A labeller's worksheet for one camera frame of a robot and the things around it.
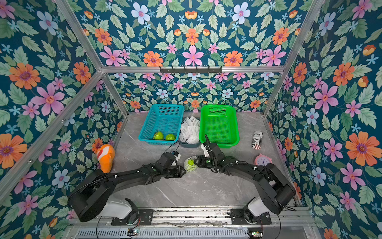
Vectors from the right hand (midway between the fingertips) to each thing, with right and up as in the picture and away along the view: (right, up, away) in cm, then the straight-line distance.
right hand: (198, 159), depth 86 cm
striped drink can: (+41, +10, +14) cm, 44 cm away
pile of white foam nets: (-6, +16, +15) cm, 23 cm away
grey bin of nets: (-8, +6, +14) cm, 18 cm away
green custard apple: (-4, -2, 0) cm, 5 cm away
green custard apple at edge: (-19, +12, +12) cm, 25 cm away
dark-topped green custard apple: (-27, +13, +12) cm, 32 cm away
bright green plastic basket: (+16, +22, +29) cm, 40 cm away
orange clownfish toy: (-56, +2, +2) cm, 56 cm away
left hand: (-6, -7, 0) cm, 10 cm away
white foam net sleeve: (-5, -3, -2) cm, 6 cm away
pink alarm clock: (+40, -2, +5) cm, 41 cm away
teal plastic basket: (-26, +20, +19) cm, 38 cm away
